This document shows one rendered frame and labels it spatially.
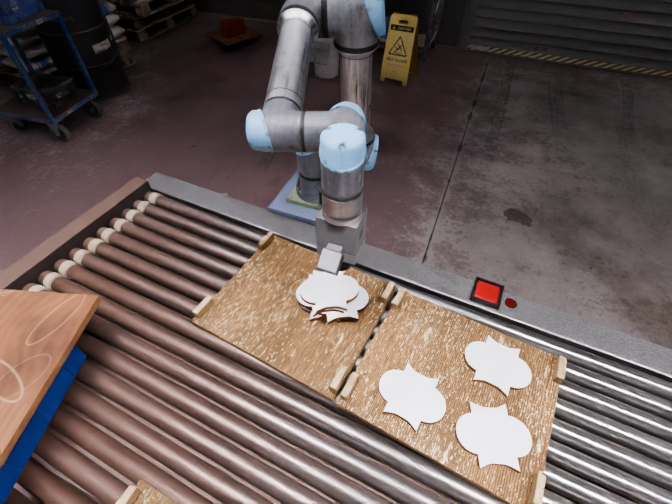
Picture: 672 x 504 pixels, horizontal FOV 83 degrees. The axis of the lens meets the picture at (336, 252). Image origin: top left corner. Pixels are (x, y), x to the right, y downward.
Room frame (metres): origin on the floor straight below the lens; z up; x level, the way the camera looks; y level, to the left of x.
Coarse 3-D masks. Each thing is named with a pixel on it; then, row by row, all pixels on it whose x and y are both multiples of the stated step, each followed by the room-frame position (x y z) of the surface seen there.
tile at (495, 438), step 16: (464, 416) 0.27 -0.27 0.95; (480, 416) 0.27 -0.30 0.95; (496, 416) 0.27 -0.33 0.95; (464, 432) 0.24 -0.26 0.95; (480, 432) 0.24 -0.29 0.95; (496, 432) 0.24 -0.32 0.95; (512, 432) 0.24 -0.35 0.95; (528, 432) 0.24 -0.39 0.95; (464, 448) 0.21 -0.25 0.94; (480, 448) 0.21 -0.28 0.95; (496, 448) 0.21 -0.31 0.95; (512, 448) 0.21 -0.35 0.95; (528, 448) 0.21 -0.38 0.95; (480, 464) 0.19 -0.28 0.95; (496, 464) 0.19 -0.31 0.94; (512, 464) 0.19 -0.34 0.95
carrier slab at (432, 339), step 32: (384, 320) 0.51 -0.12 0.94; (416, 320) 0.51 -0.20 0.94; (448, 320) 0.51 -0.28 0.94; (384, 352) 0.42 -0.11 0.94; (416, 352) 0.42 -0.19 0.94; (448, 352) 0.42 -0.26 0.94; (544, 352) 0.42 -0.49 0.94; (448, 384) 0.35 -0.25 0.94; (480, 384) 0.35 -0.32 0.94; (544, 384) 0.35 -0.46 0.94; (384, 416) 0.28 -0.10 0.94; (448, 416) 0.28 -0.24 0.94; (512, 416) 0.28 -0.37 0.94; (544, 416) 0.28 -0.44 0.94; (416, 448) 0.22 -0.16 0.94; (448, 448) 0.22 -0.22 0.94; (544, 448) 0.22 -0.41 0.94; (480, 480) 0.16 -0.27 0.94; (512, 480) 0.16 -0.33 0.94
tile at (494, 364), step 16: (464, 352) 0.42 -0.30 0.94; (480, 352) 0.42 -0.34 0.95; (496, 352) 0.42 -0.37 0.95; (512, 352) 0.42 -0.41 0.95; (480, 368) 0.38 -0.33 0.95; (496, 368) 0.38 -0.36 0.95; (512, 368) 0.38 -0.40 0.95; (528, 368) 0.38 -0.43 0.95; (496, 384) 0.34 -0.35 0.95; (512, 384) 0.34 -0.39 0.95; (528, 384) 0.34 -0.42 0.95
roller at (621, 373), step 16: (176, 208) 0.96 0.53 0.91; (192, 208) 0.95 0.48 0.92; (208, 224) 0.90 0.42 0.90; (224, 224) 0.88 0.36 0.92; (256, 240) 0.82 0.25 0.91; (368, 272) 0.68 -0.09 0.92; (448, 304) 0.57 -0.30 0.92; (480, 320) 0.52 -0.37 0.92; (496, 320) 0.52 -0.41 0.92; (512, 336) 0.48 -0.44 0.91; (528, 336) 0.48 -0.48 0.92; (544, 336) 0.48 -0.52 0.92; (560, 352) 0.44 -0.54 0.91; (576, 352) 0.43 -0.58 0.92; (592, 368) 0.40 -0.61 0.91; (608, 368) 0.39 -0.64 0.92; (624, 368) 0.39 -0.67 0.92; (640, 384) 0.36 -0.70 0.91; (656, 384) 0.35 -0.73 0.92
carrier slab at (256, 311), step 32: (256, 256) 0.73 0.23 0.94; (288, 256) 0.73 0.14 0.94; (224, 288) 0.61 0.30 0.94; (256, 288) 0.61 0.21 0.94; (288, 288) 0.61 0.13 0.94; (384, 288) 0.61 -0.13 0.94; (192, 320) 0.51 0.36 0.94; (224, 320) 0.51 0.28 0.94; (256, 320) 0.51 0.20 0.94; (288, 320) 0.51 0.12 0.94; (320, 320) 0.51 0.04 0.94; (352, 320) 0.51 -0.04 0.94; (256, 352) 0.42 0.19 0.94; (288, 352) 0.42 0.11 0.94; (320, 352) 0.42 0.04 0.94; (352, 352) 0.42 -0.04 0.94; (320, 384) 0.35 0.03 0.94
